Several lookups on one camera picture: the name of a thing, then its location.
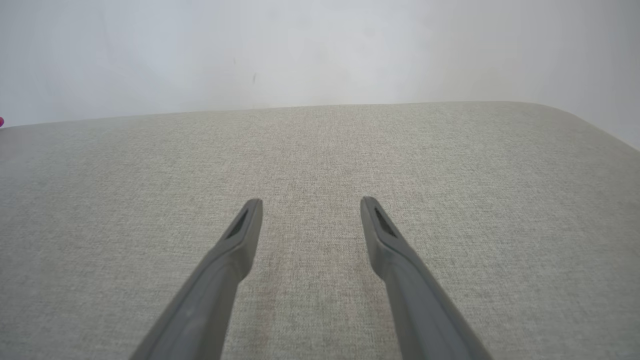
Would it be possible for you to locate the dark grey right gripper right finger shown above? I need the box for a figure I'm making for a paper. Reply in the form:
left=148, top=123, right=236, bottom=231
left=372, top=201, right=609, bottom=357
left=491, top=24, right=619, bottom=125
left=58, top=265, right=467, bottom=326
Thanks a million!
left=360, top=196, right=494, bottom=360

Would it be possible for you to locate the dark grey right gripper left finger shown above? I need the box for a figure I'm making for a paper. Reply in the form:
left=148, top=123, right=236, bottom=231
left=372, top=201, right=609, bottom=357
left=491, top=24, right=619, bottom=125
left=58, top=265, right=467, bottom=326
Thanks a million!
left=129, top=198, right=264, bottom=360

